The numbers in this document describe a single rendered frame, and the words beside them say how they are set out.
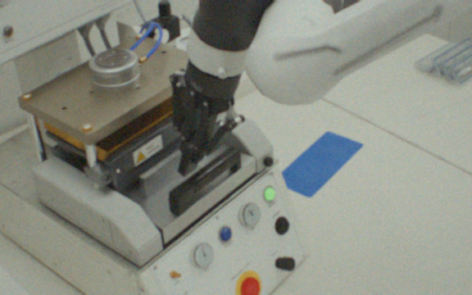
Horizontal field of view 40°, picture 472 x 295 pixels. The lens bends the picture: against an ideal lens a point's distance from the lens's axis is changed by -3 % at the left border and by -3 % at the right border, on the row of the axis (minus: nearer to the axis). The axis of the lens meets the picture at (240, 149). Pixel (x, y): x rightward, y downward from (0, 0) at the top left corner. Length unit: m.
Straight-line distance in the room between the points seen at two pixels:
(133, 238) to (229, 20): 0.36
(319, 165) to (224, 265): 0.44
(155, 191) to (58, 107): 0.20
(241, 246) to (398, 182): 0.45
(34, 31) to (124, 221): 0.36
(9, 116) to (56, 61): 0.53
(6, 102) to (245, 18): 1.00
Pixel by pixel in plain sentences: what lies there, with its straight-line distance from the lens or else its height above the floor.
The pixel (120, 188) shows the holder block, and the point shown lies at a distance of 1.07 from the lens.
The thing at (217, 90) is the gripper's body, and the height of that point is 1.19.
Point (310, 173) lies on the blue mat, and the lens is 1.45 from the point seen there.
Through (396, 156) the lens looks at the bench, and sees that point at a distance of 1.52.
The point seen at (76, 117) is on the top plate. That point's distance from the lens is 1.02.
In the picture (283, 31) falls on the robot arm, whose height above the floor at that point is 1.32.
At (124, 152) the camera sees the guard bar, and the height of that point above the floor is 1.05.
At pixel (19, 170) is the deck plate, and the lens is 1.25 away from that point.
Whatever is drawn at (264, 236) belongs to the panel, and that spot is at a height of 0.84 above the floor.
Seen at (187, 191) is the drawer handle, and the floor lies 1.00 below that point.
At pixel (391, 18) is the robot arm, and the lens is 0.70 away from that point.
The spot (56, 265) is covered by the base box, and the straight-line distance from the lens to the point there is 1.25.
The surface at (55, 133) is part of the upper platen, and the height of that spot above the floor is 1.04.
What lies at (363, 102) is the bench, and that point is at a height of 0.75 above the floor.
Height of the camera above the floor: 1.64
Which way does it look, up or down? 36 degrees down
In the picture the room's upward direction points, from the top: 3 degrees counter-clockwise
